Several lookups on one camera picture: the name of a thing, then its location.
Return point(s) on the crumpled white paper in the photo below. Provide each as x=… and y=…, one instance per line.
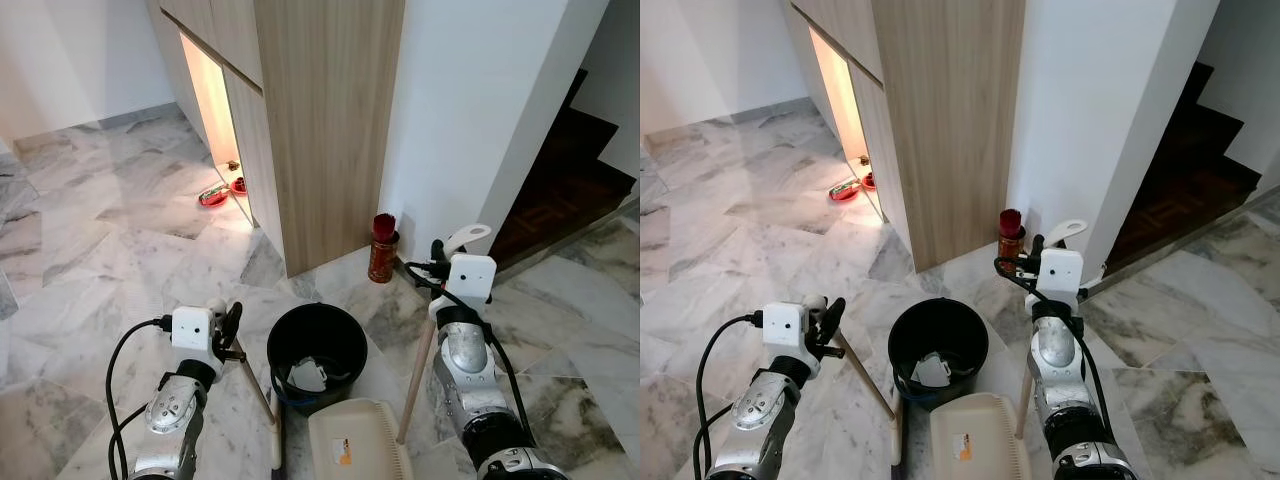
x=308, y=375
x=932, y=370

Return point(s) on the black plastic bucket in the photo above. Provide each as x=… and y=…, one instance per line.
x=317, y=345
x=937, y=340

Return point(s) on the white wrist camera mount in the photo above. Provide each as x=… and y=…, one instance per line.
x=1062, y=272
x=192, y=328
x=472, y=280
x=785, y=325

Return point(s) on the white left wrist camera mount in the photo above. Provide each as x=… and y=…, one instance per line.
x=192, y=328
x=785, y=325

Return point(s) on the dark wooden staircase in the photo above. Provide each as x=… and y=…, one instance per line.
x=1180, y=160
x=560, y=170

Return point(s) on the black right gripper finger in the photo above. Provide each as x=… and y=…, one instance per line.
x=438, y=252
x=1036, y=248

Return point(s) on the light wooden cabinet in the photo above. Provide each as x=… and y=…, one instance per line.
x=330, y=120
x=950, y=120

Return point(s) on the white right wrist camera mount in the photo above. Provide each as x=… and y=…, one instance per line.
x=1062, y=272
x=472, y=280

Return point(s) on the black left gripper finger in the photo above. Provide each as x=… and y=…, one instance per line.
x=835, y=315
x=233, y=318

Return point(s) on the red brown cylindrical canister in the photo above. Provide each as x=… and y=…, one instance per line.
x=1010, y=245
x=383, y=255

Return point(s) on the red bowl with green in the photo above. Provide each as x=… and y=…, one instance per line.
x=213, y=196
x=845, y=191

